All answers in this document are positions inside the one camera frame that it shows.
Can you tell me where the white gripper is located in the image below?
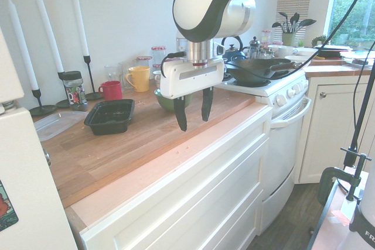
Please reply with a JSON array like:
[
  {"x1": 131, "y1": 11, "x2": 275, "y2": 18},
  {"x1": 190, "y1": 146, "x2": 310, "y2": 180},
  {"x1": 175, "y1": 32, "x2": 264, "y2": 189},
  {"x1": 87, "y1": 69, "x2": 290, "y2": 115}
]
[{"x1": 159, "y1": 56, "x2": 226, "y2": 132}]

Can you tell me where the green ceramic bowl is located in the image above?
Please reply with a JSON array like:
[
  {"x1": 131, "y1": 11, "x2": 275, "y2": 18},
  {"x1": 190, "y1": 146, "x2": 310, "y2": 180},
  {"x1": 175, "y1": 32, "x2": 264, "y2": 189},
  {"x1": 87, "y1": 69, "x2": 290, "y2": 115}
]
[{"x1": 154, "y1": 88, "x2": 193, "y2": 113}]

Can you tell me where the yellow mug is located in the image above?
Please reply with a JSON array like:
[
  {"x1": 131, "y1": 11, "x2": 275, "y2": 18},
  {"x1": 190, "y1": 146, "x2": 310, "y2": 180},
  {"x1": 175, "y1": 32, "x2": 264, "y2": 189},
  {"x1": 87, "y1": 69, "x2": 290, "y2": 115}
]
[{"x1": 124, "y1": 66, "x2": 151, "y2": 93}]

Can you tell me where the clear drinking glass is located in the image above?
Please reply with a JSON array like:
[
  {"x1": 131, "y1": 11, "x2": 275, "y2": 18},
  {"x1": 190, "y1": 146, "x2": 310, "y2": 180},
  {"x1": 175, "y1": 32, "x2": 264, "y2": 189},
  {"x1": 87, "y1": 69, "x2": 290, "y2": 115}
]
[
  {"x1": 118, "y1": 61, "x2": 135, "y2": 90},
  {"x1": 104, "y1": 64, "x2": 121, "y2": 85}
]

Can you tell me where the white drawer cabinet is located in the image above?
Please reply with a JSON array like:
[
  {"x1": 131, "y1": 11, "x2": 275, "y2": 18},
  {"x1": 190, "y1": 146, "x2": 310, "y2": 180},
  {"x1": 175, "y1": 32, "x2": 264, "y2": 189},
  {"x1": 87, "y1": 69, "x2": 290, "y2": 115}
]
[{"x1": 80, "y1": 106, "x2": 273, "y2": 250}]

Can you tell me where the red mug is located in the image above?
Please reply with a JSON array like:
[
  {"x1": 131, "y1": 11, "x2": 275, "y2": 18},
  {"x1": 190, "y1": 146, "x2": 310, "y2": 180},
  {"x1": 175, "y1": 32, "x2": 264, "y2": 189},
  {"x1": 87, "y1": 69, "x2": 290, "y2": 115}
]
[{"x1": 97, "y1": 80, "x2": 123, "y2": 101}]

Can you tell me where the black plastic food tray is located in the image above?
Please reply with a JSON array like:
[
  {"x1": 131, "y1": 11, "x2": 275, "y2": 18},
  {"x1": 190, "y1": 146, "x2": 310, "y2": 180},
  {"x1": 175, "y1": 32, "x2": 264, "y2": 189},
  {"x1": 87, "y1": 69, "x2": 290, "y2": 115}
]
[{"x1": 84, "y1": 99, "x2": 135, "y2": 136}]

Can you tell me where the glass french press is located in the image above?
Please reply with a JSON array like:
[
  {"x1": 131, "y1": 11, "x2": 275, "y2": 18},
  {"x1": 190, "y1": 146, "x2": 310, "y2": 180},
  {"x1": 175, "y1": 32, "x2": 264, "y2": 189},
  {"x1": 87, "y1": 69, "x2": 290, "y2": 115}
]
[{"x1": 248, "y1": 36, "x2": 262, "y2": 59}]

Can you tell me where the white stove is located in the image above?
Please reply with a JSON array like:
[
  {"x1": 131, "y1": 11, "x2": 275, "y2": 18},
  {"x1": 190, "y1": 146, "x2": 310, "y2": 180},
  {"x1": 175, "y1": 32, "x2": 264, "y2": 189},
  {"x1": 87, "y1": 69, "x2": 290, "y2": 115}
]
[{"x1": 213, "y1": 67, "x2": 312, "y2": 235}]

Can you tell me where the white mug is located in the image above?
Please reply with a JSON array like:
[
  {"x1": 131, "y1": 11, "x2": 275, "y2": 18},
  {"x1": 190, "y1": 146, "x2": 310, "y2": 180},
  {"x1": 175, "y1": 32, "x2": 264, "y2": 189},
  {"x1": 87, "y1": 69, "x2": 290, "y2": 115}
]
[{"x1": 277, "y1": 46, "x2": 299, "y2": 59}]

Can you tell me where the wide white bowl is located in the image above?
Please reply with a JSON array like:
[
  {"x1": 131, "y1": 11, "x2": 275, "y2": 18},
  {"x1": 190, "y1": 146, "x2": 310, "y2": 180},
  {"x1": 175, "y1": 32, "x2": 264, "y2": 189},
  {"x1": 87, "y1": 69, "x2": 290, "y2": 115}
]
[{"x1": 284, "y1": 54, "x2": 312, "y2": 64}]

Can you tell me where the pale green utensil crock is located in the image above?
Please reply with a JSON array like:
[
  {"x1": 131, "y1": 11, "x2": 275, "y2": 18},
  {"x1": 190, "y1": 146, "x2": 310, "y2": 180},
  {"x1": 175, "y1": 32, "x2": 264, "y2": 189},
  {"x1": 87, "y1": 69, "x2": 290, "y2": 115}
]
[{"x1": 281, "y1": 32, "x2": 296, "y2": 47}]

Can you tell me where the black cooking spoon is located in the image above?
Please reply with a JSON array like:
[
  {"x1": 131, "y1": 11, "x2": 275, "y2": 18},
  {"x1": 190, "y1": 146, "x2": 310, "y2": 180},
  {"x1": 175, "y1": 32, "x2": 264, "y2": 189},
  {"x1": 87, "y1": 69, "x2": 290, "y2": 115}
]
[
  {"x1": 271, "y1": 21, "x2": 287, "y2": 33},
  {"x1": 295, "y1": 18, "x2": 318, "y2": 33}
]

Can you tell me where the spice jar black lid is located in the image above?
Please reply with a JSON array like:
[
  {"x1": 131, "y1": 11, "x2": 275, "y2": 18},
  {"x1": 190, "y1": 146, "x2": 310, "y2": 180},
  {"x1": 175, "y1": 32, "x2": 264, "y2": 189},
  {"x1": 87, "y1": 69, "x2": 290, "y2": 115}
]
[{"x1": 62, "y1": 70, "x2": 88, "y2": 112}]

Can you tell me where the shallow white bowl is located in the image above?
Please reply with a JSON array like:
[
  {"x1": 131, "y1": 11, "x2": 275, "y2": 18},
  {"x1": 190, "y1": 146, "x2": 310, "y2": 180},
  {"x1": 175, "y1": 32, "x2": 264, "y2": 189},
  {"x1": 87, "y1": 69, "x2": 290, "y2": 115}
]
[{"x1": 295, "y1": 47, "x2": 319, "y2": 57}]

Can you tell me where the white cabinet door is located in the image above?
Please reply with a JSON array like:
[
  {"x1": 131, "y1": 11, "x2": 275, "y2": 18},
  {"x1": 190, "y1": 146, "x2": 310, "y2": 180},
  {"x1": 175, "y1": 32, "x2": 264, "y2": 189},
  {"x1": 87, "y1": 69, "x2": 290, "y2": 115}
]
[{"x1": 298, "y1": 76, "x2": 370, "y2": 185}]

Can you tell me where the clear plastic lid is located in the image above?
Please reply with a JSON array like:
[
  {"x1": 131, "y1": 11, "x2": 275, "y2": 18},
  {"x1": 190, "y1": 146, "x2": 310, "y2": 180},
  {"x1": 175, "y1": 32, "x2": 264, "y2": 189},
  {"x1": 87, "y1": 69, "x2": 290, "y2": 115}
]
[{"x1": 33, "y1": 110, "x2": 88, "y2": 142}]

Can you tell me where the small green plant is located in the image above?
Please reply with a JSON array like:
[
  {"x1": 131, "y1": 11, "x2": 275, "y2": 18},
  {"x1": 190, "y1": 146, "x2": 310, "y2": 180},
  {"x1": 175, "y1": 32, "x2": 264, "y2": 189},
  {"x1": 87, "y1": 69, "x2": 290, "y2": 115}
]
[{"x1": 311, "y1": 35, "x2": 328, "y2": 47}]

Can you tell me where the tall white candle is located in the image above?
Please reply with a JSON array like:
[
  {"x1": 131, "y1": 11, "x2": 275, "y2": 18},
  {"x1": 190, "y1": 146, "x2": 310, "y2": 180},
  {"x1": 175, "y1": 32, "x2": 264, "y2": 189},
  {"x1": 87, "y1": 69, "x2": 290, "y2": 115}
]
[
  {"x1": 8, "y1": 0, "x2": 39, "y2": 91},
  {"x1": 67, "y1": 0, "x2": 90, "y2": 57},
  {"x1": 33, "y1": 0, "x2": 64, "y2": 74}
]

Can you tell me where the dark green c-clamp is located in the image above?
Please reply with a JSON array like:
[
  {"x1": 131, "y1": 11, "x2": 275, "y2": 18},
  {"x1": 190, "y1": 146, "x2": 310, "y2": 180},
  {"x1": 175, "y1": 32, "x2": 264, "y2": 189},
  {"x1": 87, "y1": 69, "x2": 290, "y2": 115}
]
[{"x1": 318, "y1": 146, "x2": 373, "y2": 207}]

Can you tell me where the black round pan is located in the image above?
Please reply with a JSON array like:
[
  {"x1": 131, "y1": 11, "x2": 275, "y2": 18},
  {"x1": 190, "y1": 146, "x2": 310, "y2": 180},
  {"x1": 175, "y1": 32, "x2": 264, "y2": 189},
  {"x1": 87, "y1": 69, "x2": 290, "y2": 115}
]
[{"x1": 316, "y1": 44, "x2": 352, "y2": 58}]

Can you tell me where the white plate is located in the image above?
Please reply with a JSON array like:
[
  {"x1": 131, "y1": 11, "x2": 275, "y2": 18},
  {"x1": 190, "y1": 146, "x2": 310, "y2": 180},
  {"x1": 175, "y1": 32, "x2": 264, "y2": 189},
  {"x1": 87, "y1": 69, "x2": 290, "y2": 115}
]
[{"x1": 339, "y1": 50, "x2": 375, "y2": 59}]

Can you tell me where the robot mounting table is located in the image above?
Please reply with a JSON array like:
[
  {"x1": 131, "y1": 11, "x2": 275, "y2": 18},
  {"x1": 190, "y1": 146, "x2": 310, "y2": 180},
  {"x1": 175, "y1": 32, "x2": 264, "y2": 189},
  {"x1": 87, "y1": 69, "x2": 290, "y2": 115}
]
[{"x1": 306, "y1": 166, "x2": 370, "y2": 250}]

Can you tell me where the window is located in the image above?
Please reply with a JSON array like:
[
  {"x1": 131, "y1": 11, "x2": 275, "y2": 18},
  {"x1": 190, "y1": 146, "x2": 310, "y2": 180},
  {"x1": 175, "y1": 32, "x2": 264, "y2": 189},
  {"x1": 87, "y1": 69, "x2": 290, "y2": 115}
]
[{"x1": 323, "y1": 0, "x2": 375, "y2": 44}]

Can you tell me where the colourful fridge magnet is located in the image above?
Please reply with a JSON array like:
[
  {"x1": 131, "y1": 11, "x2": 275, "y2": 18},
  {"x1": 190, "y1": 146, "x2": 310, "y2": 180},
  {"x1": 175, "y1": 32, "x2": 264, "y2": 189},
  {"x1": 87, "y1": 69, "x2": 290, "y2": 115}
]
[{"x1": 0, "y1": 179, "x2": 19, "y2": 232}]

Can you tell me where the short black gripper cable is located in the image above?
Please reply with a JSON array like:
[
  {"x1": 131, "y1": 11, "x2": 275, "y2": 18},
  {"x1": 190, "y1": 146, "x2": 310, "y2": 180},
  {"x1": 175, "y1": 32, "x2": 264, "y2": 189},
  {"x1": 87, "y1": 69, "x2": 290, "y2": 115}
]
[{"x1": 160, "y1": 52, "x2": 187, "y2": 71}]

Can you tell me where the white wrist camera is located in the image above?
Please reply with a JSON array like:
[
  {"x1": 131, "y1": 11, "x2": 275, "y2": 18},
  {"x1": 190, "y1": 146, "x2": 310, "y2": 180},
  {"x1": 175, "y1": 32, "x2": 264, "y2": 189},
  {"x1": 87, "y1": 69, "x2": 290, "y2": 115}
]
[{"x1": 214, "y1": 42, "x2": 227, "y2": 57}]

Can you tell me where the black wok wooden handle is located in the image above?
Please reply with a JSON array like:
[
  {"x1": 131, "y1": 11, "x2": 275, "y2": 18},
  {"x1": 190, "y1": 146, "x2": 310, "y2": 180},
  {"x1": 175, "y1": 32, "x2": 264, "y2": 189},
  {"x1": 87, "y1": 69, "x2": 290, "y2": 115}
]
[{"x1": 225, "y1": 58, "x2": 304, "y2": 84}]

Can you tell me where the blue kettle black handle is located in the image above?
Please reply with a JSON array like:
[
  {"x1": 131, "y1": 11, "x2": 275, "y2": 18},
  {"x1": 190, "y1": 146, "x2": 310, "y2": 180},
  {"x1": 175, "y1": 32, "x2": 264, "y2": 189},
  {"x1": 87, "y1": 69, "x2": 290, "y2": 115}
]
[{"x1": 220, "y1": 35, "x2": 247, "y2": 61}]

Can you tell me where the black hanging cable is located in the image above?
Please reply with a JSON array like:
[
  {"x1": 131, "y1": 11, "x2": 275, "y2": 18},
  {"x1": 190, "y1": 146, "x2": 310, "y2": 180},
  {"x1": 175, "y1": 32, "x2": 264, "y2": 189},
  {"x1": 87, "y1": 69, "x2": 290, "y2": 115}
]
[{"x1": 343, "y1": 42, "x2": 375, "y2": 166}]

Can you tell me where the long black cable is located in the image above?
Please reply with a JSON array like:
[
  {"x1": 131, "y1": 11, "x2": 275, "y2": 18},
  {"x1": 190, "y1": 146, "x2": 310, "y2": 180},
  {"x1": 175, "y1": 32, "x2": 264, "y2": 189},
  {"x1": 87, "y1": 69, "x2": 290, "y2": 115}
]
[{"x1": 227, "y1": 0, "x2": 375, "y2": 80}]

